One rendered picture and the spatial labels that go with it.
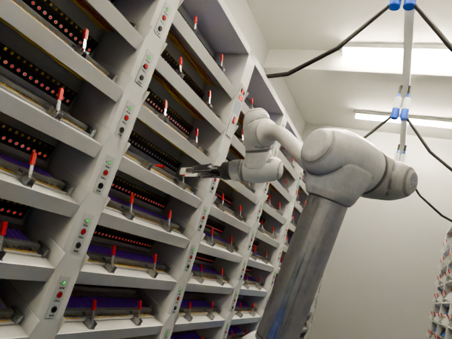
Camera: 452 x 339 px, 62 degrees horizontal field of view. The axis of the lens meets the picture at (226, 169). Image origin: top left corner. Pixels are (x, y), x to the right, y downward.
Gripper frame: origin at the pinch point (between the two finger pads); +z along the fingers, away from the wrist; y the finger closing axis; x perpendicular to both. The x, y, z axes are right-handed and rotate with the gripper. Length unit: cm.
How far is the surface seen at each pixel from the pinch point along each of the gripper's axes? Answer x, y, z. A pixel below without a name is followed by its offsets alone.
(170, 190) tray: -10.7, -8.7, 2.3
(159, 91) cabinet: 33.5, -13.2, 12.4
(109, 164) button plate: -12.6, -47.1, 1.5
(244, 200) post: 9, 88, 7
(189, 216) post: -15.8, 18.0, 7.1
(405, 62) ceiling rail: 138, 153, -94
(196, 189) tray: -3.2, 16.4, 4.1
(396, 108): 115, 186, -87
